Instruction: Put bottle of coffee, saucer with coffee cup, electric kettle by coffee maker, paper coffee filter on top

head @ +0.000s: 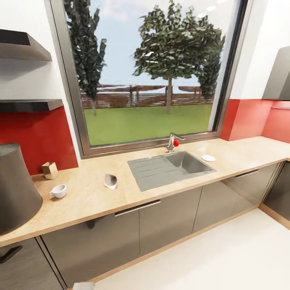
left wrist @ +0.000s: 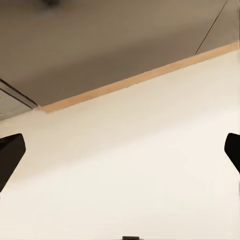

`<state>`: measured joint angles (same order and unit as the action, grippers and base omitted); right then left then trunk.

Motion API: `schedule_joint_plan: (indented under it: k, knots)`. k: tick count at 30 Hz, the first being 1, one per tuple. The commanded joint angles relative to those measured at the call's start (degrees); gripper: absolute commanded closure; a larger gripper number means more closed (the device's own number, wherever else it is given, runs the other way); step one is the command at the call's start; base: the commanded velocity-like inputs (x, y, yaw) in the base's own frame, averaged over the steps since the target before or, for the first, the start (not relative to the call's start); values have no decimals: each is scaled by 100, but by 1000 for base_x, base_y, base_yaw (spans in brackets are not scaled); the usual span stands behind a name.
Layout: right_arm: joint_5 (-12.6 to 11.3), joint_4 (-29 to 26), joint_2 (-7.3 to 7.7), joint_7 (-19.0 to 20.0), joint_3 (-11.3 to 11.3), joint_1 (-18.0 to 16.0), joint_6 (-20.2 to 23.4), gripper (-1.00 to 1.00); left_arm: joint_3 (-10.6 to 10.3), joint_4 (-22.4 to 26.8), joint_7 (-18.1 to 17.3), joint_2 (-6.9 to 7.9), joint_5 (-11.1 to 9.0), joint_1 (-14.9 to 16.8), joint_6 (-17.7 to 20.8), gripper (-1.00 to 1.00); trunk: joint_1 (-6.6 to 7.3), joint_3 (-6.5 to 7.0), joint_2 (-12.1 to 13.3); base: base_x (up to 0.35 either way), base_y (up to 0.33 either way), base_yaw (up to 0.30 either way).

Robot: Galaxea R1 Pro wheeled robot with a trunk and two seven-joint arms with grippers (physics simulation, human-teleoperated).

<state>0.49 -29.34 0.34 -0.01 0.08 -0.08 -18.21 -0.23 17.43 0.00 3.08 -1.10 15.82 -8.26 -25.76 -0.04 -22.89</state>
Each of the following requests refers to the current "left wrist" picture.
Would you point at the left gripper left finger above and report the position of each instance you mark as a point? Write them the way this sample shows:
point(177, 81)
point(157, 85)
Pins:
point(12, 149)

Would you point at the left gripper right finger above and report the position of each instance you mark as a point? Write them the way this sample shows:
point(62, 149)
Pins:
point(232, 149)

